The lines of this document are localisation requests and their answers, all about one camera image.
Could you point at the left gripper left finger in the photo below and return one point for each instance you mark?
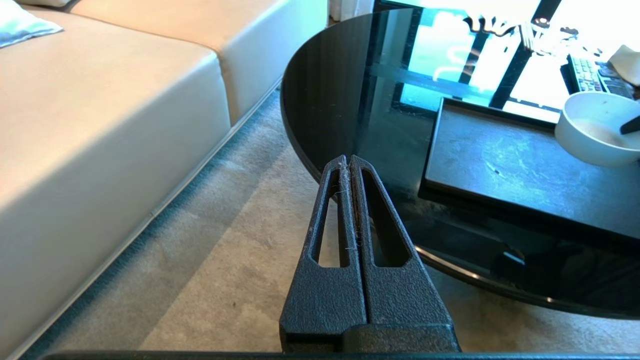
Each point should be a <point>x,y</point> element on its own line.
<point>325,300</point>

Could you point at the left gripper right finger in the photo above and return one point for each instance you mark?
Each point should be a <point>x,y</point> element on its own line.
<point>405,300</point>

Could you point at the black rectangular tray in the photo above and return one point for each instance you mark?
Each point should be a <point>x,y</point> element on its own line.
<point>525,175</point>

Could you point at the beige carpet rug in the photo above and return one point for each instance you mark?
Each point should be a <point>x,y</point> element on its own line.
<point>210,260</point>

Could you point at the round black glass table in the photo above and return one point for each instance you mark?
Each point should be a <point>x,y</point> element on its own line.
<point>350,100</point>

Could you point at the white ceramic bowl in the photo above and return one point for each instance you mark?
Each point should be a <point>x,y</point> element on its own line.
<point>590,130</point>

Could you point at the beige leather sofa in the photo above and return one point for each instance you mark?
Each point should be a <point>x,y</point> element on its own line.
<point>115,125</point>

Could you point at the black remote control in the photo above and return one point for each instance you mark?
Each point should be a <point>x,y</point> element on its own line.
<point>592,75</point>

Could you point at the crumpled beige napkin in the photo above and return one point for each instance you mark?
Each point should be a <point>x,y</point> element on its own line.
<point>627,62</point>

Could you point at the pale blue cushion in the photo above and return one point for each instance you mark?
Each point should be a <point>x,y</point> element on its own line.
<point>22,22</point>

